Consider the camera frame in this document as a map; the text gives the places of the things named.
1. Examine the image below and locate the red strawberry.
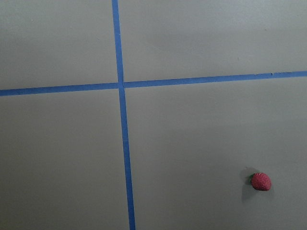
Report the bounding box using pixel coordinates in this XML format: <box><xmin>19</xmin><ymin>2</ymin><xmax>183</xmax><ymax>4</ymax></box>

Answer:
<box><xmin>249</xmin><ymin>172</ymin><xmax>272</xmax><ymax>191</ymax></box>

